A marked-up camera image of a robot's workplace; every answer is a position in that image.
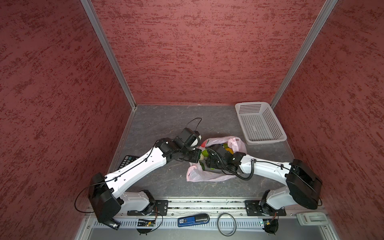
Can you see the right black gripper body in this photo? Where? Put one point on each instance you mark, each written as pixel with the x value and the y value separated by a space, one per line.
pixel 214 163

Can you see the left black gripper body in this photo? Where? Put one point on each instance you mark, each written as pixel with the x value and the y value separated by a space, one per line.
pixel 191 155

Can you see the pink printed plastic bag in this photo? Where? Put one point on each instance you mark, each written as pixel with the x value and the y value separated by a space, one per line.
pixel 201 172

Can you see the white perforated plastic basket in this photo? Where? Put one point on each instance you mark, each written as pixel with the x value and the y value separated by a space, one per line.
pixel 259 123

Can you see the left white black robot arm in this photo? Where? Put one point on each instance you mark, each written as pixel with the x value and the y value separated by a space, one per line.
pixel 108 194

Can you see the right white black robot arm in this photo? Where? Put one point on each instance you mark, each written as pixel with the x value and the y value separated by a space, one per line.
pixel 301 186

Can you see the bright green bumpy fruit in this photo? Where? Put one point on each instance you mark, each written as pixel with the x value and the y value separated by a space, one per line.
pixel 205 154

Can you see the blue black handheld device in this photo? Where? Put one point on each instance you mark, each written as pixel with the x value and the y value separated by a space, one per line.
pixel 199 219

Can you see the black calculator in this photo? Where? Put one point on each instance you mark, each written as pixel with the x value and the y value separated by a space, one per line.
pixel 127 160

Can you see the small black device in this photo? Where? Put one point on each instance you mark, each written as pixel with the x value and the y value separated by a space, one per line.
pixel 113 224

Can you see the white plastic latch box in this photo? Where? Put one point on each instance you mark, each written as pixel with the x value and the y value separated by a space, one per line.
pixel 312 219

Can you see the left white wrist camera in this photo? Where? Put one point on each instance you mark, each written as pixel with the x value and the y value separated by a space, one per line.
pixel 197 142

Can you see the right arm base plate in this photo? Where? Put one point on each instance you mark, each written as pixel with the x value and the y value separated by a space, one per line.
pixel 256 209

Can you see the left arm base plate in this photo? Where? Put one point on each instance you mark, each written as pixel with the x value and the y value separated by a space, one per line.
pixel 160 209

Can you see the aluminium front rail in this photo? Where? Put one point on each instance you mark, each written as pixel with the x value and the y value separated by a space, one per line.
pixel 180 207

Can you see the left circuit board with wires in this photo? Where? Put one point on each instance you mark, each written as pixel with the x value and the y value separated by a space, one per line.
pixel 147 226

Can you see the circuit board with wires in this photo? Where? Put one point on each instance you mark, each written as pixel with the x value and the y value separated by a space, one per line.
pixel 147 226
pixel 271 226

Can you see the right circuit board with wires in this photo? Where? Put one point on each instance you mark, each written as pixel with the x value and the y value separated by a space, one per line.
pixel 271 226

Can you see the left aluminium corner post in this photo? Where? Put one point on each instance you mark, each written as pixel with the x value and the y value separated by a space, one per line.
pixel 96 24

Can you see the aluminium corner post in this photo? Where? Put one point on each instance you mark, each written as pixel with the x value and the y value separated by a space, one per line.
pixel 96 24
pixel 318 24

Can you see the right aluminium corner post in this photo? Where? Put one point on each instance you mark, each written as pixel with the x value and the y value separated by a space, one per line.
pixel 318 24

